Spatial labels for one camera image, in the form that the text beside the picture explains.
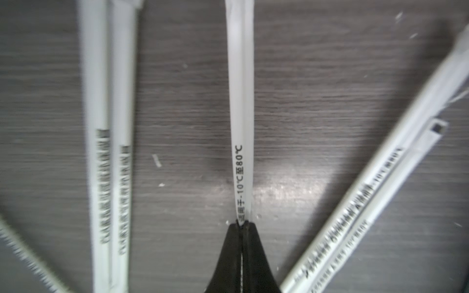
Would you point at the pile straw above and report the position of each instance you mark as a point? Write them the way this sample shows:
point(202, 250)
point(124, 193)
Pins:
point(240, 46)

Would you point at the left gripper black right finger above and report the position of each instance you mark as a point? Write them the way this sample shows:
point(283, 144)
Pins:
point(256, 274)

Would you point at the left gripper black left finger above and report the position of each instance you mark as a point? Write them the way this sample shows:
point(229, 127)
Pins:
point(227, 275)

